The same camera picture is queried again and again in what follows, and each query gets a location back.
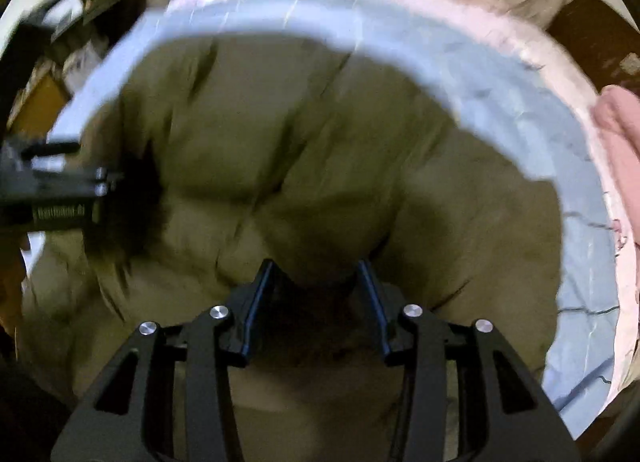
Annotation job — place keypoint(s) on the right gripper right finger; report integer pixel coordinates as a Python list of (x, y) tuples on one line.
[(503, 413)]

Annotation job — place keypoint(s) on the dark wooden headboard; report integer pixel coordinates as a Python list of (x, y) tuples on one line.
[(603, 44)]

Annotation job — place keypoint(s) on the pink cartoon print bedspread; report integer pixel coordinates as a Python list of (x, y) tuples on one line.
[(557, 70)]

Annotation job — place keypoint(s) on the blue plaid bed sheet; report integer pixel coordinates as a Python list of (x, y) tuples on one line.
[(490, 95)]

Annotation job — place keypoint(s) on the dark wooden side desk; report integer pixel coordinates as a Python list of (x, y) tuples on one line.
[(54, 29)]

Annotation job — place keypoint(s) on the olive green hooded puffer jacket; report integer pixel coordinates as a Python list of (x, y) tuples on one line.
[(233, 150)]

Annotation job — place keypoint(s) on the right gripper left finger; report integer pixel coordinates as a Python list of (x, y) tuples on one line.
[(125, 413)]

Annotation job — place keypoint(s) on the pink folded quilt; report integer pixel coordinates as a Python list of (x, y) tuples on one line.
[(616, 115)]

